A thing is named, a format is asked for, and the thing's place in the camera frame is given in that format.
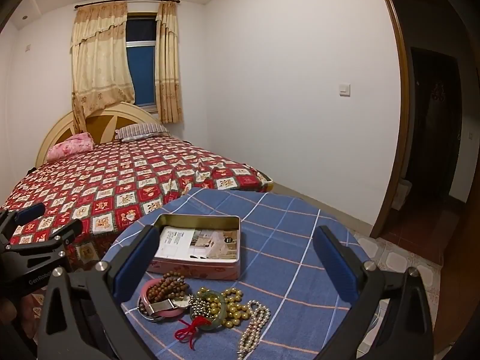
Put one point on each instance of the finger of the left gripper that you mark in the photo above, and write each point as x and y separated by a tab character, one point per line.
61	239
10	220

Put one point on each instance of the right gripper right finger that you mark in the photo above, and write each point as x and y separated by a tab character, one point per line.
406	329

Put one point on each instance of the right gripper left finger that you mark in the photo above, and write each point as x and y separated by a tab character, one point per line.
82	317

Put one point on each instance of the silver watch band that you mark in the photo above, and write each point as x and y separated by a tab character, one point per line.
167	309

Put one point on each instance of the red knotted cord pendant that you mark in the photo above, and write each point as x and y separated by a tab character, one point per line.
187	334

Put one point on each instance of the red patchwork bedspread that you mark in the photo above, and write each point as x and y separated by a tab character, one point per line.
117	183

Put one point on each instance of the pink floral pillow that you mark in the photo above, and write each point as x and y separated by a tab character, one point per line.
78	143

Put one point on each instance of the printed paper booklet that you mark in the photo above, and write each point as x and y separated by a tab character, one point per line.
186	244

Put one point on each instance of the cream wooden headboard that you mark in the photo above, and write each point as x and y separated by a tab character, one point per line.
101	125

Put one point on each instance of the striped pillow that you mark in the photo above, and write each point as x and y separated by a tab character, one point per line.
134	132

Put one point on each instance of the pink metal tin box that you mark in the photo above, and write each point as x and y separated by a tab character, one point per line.
199	269

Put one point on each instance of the left beige curtain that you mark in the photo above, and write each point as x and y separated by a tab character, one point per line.
100	73

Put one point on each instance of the beige curtain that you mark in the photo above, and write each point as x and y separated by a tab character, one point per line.
167	84
100	73

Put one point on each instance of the right beige curtain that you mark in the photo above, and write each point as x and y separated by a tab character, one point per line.
167	84

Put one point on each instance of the window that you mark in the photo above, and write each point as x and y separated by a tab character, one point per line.
140	47

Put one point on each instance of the black curtain rod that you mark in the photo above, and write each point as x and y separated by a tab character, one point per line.
87	4

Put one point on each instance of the brown wooden door frame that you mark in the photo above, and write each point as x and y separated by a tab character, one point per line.
403	123

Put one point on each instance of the white wall switch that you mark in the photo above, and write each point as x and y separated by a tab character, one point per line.
344	90

